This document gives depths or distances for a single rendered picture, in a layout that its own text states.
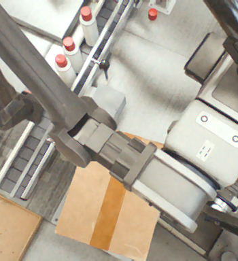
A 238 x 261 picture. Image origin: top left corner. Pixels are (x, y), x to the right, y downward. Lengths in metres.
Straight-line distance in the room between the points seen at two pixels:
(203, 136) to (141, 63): 0.82
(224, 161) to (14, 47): 0.39
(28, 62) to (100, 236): 0.54
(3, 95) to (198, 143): 0.46
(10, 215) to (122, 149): 0.76
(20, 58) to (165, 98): 0.83
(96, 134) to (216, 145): 0.21
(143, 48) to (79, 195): 0.65
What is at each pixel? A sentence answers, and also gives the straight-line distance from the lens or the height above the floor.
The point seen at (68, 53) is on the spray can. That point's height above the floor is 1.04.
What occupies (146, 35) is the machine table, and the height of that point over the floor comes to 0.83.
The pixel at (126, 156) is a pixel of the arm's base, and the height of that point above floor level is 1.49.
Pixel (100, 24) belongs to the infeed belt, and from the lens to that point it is 1.50.
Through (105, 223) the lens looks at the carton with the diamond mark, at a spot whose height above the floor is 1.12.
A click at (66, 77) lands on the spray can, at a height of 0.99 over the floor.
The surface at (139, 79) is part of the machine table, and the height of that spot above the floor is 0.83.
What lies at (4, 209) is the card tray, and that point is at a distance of 1.43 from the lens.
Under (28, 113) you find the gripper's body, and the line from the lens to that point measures 1.12.
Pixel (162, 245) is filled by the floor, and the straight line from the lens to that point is 2.20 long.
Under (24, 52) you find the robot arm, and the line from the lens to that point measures 0.70.
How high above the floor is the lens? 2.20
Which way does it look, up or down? 73 degrees down
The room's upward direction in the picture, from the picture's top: 8 degrees counter-clockwise
